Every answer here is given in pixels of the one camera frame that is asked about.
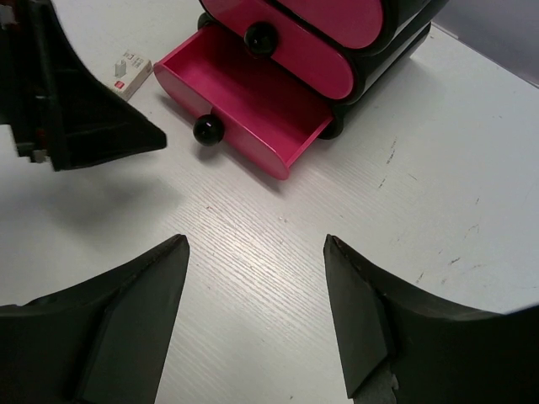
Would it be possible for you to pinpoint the white staples box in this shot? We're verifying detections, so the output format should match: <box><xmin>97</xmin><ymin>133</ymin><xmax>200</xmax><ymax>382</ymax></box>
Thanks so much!
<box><xmin>109</xmin><ymin>50</ymin><xmax>153</xmax><ymax>101</ymax></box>

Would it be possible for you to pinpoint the pink drawer with black knob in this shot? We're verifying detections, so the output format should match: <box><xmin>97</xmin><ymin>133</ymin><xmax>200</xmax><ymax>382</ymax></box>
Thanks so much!
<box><xmin>200</xmin><ymin>0</ymin><xmax>383</xmax><ymax>50</ymax></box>

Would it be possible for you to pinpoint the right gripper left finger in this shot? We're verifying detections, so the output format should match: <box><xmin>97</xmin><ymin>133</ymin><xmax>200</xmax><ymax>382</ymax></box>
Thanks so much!
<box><xmin>1</xmin><ymin>235</ymin><xmax>189</xmax><ymax>403</ymax></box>

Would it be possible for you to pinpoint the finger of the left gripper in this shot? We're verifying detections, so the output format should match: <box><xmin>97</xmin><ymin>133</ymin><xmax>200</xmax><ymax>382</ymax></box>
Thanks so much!
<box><xmin>1</xmin><ymin>1</ymin><xmax>167</xmax><ymax>171</ymax></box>

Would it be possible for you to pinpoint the black drawer cabinet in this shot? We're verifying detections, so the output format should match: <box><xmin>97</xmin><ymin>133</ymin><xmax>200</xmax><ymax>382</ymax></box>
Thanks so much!
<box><xmin>197</xmin><ymin>1</ymin><xmax>446</xmax><ymax>140</ymax></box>

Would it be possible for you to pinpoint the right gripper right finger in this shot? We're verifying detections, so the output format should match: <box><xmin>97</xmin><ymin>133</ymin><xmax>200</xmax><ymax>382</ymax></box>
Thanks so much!
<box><xmin>323</xmin><ymin>236</ymin><xmax>538</xmax><ymax>403</ymax></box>

